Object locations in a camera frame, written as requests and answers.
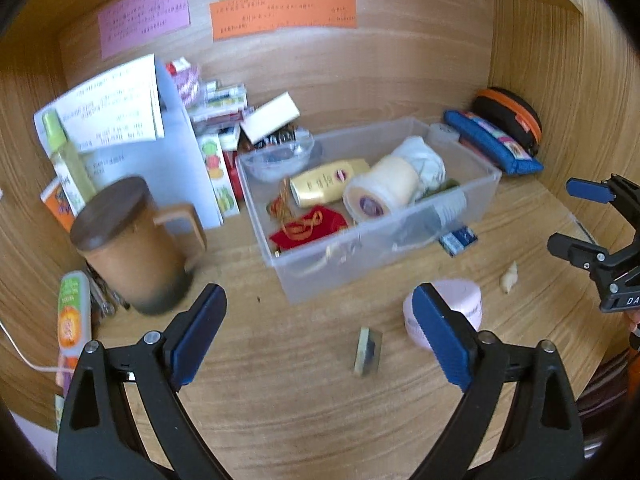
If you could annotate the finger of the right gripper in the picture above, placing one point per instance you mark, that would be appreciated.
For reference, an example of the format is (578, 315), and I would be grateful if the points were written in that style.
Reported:
(594, 259)
(622, 194)

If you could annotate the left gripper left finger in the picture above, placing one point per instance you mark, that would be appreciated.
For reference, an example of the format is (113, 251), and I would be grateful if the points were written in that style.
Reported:
(98, 437)

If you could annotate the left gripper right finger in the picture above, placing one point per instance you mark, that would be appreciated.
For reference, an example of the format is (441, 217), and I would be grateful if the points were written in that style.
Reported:
(542, 436)

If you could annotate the beige spiral seashell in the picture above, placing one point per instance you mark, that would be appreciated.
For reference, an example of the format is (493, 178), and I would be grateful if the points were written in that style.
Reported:
(509, 278)

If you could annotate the dark green glass bottle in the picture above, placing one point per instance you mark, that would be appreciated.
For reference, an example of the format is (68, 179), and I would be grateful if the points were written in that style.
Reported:
(439, 209)

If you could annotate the small square eraser block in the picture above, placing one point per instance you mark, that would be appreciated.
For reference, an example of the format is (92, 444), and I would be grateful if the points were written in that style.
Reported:
(368, 352)

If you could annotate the cream round lidded jar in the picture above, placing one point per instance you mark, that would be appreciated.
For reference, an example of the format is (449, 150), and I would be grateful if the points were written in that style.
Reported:
(387, 187)

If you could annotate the red velvet pouch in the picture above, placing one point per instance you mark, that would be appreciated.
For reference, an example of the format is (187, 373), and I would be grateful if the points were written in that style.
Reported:
(332, 223)

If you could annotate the gold bells with ribbon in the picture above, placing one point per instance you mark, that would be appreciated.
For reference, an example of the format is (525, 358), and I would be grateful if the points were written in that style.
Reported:
(295, 228)

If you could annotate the orange green hand cream tube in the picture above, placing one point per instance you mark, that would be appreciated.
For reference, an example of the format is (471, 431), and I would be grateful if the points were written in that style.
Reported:
(74, 314)

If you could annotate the blue patterned pouch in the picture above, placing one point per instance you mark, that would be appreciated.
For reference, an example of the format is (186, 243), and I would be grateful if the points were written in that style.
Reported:
(500, 148)

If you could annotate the black orange round case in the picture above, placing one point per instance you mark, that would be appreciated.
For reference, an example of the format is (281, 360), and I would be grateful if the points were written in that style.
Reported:
(510, 113)

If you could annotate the blue small card box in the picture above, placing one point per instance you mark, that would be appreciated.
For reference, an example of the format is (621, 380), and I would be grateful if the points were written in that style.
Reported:
(458, 241)

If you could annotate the brown ceramic mug with lid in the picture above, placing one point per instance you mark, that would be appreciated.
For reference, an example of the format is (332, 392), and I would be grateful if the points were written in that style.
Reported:
(122, 234)

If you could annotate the orange small box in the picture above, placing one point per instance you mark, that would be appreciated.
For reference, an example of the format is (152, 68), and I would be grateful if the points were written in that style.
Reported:
(54, 198)

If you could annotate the green spray bottle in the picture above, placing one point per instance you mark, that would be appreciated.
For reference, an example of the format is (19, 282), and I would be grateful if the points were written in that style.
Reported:
(67, 163)

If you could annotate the clear plastic storage bin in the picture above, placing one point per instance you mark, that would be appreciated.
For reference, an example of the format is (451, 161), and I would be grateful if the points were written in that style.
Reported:
(343, 257)

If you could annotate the yellow lotion tube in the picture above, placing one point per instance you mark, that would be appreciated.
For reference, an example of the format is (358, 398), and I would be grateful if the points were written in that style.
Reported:
(326, 183)

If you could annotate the fruit pattern booklet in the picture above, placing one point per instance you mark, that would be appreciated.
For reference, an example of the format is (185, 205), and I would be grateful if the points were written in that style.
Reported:
(218, 174)

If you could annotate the clear glass bowl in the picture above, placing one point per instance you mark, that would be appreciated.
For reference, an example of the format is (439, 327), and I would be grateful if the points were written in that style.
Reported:
(279, 161)

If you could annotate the orange sticky note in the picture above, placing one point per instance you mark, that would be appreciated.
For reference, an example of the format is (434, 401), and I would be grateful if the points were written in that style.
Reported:
(238, 18)

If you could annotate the white small box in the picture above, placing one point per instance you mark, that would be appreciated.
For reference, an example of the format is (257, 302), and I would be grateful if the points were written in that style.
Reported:
(270, 117)

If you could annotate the stack of books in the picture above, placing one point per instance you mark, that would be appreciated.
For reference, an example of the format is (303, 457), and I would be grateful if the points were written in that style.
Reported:
(212, 107)

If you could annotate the pink sticky note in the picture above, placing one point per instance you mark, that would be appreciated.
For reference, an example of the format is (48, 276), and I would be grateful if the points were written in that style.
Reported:
(128, 24)

